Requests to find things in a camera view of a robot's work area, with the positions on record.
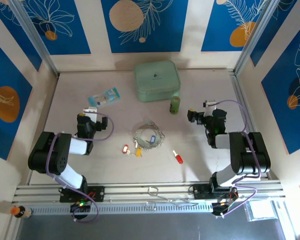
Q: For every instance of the metal keyring with small rings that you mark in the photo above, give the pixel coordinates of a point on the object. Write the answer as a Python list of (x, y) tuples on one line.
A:
[(160, 136)]

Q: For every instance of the red key tag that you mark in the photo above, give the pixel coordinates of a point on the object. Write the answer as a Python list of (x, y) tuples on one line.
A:
[(125, 149)]

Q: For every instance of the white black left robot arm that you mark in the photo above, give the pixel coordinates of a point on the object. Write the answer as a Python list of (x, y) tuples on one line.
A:
[(50, 155)]

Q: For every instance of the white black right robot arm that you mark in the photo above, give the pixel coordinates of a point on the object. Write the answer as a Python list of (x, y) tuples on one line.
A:
[(250, 155)]

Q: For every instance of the green cylindrical bottle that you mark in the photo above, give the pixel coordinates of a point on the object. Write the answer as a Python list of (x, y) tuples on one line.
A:
[(174, 106)]

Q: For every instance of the blue snack packet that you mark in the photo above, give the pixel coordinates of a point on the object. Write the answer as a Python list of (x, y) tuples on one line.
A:
[(103, 98)]

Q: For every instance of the mint green zip case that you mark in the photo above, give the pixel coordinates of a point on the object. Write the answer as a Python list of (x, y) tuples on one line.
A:
[(156, 80)]

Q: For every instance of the yellow key tag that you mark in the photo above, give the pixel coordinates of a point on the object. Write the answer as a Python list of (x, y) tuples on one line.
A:
[(139, 152)]

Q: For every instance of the black controller board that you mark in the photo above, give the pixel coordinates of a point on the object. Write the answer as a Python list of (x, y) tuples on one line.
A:
[(77, 208), (218, 208)]

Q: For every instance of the clear plastic bag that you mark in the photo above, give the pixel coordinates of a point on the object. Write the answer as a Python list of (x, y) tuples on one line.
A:
[(261, 211)]

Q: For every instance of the orange capped small bottle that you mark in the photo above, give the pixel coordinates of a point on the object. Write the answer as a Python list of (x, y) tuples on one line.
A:
[(21, 212)]

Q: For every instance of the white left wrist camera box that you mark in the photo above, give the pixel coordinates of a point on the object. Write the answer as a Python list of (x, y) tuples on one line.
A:
[(90, 111)]

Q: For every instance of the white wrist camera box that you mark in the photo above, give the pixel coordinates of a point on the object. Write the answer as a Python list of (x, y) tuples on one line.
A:
[(90, 111), (210, 106)]

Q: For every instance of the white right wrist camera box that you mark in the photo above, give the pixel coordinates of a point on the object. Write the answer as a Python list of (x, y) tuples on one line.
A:
[(210, 106)]

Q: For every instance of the aluminium side rail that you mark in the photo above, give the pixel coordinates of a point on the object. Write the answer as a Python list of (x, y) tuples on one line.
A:
[(243, 100), (49, 100)]

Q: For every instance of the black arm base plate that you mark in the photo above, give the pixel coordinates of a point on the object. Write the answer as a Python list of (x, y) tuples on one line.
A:
[(201, 192), (101, 195)]

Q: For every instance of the aluminium frame beam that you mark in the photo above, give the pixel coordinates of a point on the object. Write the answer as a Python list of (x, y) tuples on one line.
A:
[(127, 193)]

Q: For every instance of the blue floral wall panel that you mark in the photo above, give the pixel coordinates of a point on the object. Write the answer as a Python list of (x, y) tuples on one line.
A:
[(297, 130), (215, 25), (2, 135), (65, 30), (285, 25), (17, 32), (165, 25)]

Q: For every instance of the aluminium frame post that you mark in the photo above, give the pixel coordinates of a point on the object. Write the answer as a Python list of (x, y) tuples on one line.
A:
[(254, 37), (35, 37)]

